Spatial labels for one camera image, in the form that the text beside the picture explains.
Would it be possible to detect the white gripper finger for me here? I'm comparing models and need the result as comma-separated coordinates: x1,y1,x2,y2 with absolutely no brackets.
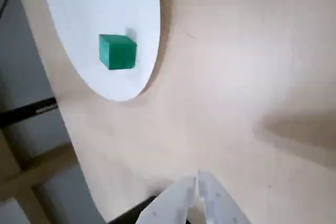
198,170,252,224
136,175,197,224

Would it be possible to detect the green cube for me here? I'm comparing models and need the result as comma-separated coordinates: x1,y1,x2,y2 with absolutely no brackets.
98,34,138,71

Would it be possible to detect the white round plate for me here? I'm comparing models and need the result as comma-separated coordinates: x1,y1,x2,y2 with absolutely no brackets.
41,0,161,102

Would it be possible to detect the light wooden frame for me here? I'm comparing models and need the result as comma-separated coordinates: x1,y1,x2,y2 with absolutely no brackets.
0,129,89,224

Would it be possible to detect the black printed strap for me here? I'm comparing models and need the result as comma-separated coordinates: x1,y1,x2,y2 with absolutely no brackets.
0,97,59,128

